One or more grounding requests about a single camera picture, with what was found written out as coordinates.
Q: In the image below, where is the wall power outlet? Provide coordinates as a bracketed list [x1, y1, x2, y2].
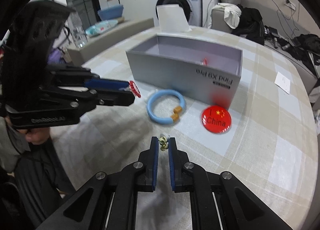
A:
[284, 0, 297, 11]

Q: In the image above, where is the beige side bench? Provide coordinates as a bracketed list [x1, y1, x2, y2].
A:
[65, 18, 154, 66]

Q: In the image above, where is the small yellow bead charm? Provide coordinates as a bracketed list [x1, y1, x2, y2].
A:
[158, 133, 171, 151]

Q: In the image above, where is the red China badge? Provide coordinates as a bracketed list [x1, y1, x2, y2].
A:
[201, 105, 232, 134]

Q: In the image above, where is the white paper slip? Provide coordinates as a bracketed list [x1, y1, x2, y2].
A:
[274, 72, 291, 95]

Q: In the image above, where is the blue cable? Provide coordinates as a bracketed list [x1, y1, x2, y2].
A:
[240, 0, 301, 41]

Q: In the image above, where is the grey sofa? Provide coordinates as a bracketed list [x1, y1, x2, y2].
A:
[211, 5, 320, 96]

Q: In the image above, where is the red hair clip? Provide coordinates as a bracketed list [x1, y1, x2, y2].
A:
[201, 58, 208, 66]

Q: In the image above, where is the light blue bangle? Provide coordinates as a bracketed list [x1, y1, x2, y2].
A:
[146, 89, 186, 125]

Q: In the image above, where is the white garment on sofa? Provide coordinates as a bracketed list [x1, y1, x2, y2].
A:
[218, 3, 242, 29]

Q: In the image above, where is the grey cardboard box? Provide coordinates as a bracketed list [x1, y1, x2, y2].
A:
[126, 35, 242, 109]

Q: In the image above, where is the clear water bottle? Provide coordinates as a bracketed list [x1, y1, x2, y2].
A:
[67, 12, 87, 48]

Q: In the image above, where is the wet wipes pack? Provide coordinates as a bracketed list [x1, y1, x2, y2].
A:
[85, 19, 118, 37]

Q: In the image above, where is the pile of dark jackets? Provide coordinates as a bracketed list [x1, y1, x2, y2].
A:
[278, 34, 319, 74]

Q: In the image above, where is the blue plastic basin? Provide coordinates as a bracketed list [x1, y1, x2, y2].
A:
[98, 4, 124, 21]

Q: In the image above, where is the black garment on sofa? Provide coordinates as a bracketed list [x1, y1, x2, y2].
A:
[231, 5, 265, 45]

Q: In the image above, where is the white paper roll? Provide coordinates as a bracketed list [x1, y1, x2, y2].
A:
[156, 5, 191, 33]

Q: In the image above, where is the checked tablecloth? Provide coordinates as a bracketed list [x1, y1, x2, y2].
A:
[51, 27, 318, 229]

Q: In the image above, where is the person's left hand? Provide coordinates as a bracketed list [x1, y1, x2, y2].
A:
[1, 116, 50, 145]

